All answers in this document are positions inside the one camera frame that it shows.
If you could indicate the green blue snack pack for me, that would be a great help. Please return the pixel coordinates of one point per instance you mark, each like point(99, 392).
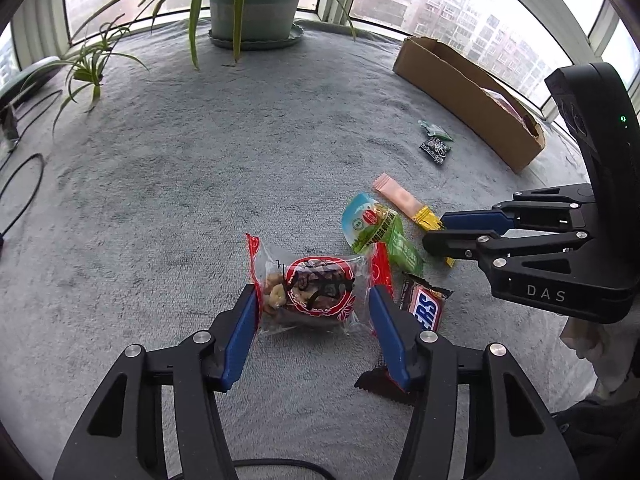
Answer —
point(366, 221)

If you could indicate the wrapped bread packet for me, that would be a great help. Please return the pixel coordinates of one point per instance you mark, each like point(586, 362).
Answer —
point(516, 111)

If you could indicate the green pot saucer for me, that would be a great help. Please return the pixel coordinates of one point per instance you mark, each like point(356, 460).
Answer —
point(294, 36)

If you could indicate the grey fleece blanket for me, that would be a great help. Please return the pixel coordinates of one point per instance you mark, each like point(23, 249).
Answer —
point(137, 235)

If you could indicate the pink snack sachet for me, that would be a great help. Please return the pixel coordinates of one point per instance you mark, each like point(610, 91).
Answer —
point(399, 196)

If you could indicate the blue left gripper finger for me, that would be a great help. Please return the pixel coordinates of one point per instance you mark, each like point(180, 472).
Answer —
point(475, 219)

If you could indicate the black patterned snack packet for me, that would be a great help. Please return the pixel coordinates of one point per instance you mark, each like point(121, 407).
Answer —
point(436, 149)

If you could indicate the small spider plant offshoot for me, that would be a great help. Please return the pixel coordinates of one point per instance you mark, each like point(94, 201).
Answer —
point(86, 65)

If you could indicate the white window frame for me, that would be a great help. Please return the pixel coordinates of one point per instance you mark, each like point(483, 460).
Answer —
point(513, 39)

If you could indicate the brown cardboard box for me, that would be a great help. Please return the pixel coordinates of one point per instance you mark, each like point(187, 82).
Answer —
point(456, 83)

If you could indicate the yellow snack packet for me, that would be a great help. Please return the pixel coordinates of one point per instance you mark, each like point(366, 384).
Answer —
point(426, 219)

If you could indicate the red mixed nuts packet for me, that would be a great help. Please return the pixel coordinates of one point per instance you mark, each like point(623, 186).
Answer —
point(316, 292)

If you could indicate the Snickers bar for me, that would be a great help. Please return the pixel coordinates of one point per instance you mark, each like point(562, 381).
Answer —
point(398, 325)

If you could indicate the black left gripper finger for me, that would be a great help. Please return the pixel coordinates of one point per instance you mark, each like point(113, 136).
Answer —
point(456, 244)

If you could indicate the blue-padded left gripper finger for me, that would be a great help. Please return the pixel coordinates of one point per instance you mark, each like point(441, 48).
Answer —
point(511, 435)
point(120, 433)

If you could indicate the grey desk lamp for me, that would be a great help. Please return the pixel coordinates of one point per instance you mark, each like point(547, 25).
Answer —
point(20, 89)

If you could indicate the black camera box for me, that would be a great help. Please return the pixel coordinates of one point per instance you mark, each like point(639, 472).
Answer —
point(595, 106)

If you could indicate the teal candy wrapper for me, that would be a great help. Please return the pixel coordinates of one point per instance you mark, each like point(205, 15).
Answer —
point(435, 131)

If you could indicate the white-gloved right hand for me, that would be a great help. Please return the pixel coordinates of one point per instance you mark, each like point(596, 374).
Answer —
point(611, 349)

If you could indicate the green plastic flower pot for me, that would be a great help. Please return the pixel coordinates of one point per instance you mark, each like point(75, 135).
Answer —
point(261, 19)

